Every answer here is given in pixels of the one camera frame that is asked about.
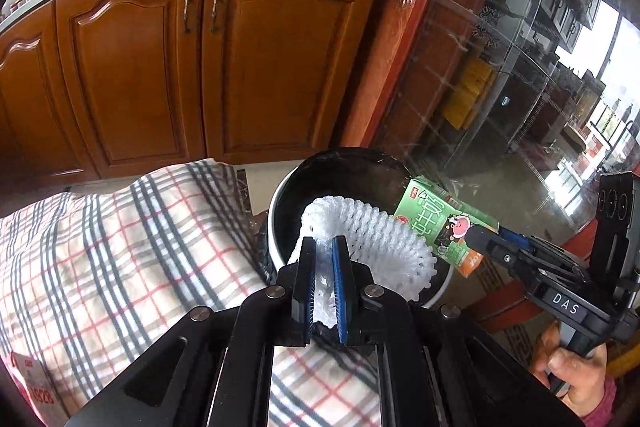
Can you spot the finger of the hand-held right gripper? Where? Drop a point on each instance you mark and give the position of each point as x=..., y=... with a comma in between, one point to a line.
x=495, y=247
x=545, y=252

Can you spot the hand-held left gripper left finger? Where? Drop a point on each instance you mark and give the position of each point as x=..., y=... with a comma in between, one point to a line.
x=307, y=267

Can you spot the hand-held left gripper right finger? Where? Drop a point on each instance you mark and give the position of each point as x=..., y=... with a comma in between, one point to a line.
x=341, y=282

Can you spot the white foam fruit net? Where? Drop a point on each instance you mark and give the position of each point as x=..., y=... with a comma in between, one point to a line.
x=380, y=242

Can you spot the green milk carton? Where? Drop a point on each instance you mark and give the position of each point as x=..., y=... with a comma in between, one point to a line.
x=430, y=217

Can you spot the person's right forearm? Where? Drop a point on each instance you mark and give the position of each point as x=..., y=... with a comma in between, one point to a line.
x=602, y=409

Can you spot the person's right hand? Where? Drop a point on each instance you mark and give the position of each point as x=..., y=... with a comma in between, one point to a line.
x=582, y=382

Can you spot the yellow box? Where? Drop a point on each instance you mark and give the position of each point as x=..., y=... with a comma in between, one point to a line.
x=470, y=92

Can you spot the plaid tablecloth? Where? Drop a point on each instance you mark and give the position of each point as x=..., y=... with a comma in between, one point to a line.
x=125, y=257

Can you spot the red wooden glass door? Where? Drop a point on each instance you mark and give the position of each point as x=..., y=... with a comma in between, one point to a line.
x=500, y=32

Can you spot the wooden lower cabinets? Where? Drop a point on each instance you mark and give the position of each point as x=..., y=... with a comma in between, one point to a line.
x=125, y=57

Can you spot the red white tag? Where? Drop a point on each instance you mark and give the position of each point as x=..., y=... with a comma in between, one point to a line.
x=32, y=377

